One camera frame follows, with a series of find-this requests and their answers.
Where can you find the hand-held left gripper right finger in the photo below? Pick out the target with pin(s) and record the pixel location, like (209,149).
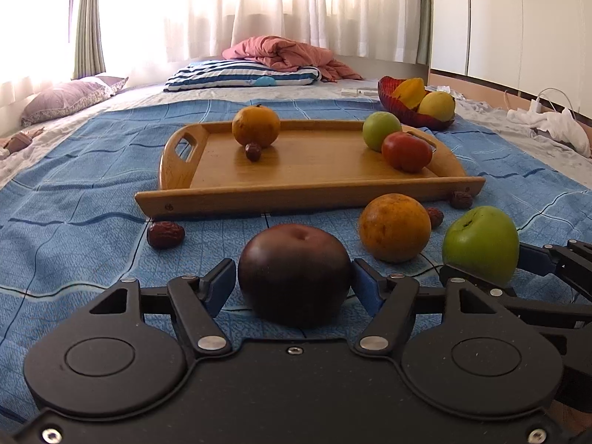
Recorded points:
(367,286)

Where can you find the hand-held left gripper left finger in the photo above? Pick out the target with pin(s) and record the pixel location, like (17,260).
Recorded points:
(222,286)

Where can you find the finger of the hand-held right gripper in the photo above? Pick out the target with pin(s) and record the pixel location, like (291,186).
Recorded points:
(490,289)
(532,259)

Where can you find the large green apple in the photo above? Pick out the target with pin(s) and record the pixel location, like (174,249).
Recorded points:
(481,245)

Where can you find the small orange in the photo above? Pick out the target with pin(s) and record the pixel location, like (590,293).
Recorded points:
(394,227)

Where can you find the dark purple apple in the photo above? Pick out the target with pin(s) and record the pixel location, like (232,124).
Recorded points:
(293,273)

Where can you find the dried red date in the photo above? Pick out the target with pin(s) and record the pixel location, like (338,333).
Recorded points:
(164,235)
(253,152)
(434,216)
(461,199)

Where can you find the wooden tray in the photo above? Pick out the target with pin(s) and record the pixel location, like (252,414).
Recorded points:
(300,171)

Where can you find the red tomato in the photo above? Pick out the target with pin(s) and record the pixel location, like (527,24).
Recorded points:
(406,151)

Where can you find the small green apple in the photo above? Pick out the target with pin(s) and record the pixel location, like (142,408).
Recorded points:
(379,127)

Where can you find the large orange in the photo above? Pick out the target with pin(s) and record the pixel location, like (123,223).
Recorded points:
(256,126)

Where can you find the white crumpled cloth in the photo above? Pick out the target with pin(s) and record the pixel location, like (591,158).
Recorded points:
(559,125)

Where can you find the blue checked blanket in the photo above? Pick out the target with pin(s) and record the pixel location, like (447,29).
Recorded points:
(92,194)

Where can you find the yellow mango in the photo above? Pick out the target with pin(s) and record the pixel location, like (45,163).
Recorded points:
(437,105)

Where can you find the red glass bowl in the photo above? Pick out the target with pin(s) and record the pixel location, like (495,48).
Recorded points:
(393,97)

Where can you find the yellow starfruit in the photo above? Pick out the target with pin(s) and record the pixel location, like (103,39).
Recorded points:
(409,92)

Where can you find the white floral bedsheet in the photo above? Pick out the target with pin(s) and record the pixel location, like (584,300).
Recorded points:
(148,97)

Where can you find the blue striped pillow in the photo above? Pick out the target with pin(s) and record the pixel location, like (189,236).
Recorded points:
(231,74)

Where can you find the white wardrobe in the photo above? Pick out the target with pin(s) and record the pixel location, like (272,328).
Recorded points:
(508,18)

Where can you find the purple pillow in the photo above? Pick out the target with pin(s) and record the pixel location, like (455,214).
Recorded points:
(64,99)

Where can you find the pink quilt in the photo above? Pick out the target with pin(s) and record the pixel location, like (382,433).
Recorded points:
(286,51)

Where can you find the brown cloth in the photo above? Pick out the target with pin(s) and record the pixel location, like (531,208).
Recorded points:
(18,141)

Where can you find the grey-green curtain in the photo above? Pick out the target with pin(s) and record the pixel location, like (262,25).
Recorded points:
(90,32)
(424,18)

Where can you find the white sheer curtain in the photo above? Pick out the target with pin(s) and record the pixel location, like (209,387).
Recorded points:
(231,0)

